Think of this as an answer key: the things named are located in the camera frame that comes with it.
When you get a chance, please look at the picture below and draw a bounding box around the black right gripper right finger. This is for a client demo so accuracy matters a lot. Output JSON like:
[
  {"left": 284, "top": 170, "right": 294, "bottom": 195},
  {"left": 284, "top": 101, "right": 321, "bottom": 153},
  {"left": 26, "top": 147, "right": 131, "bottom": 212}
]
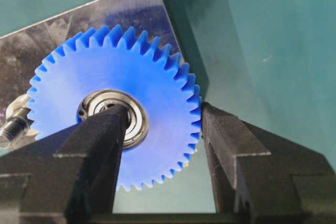
[{"left": 202, "top": 102, "right": 335, "bottom": 223}]

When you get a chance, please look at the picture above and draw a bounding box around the threaded steel shaft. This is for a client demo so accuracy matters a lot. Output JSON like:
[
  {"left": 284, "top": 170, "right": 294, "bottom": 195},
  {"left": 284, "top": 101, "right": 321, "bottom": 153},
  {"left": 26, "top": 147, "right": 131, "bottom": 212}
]
[{"left": 1, "top": 94, "right": 37, "bottom": 149}]

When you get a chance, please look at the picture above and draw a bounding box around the large blue plastic gear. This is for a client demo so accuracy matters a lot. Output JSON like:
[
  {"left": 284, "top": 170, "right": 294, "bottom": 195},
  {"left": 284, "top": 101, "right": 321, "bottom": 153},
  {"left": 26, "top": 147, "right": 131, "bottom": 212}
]
[{"left": 27, "top": 25, "right": 202, "bottom": 191}]

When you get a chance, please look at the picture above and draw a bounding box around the grey metal base plate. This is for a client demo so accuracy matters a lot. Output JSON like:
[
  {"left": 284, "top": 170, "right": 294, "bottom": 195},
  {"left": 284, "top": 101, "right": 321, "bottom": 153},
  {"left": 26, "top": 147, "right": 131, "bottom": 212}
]
[{"left": 1, "top": 0, "right": 181, "bottom": 124}]

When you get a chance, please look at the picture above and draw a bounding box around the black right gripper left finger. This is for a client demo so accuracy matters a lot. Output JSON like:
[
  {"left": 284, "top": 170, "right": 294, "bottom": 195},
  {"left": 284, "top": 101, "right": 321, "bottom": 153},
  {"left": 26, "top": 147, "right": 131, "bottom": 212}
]
[{"left": 1, "top": 105, "right": 128, "bottom": 223}]

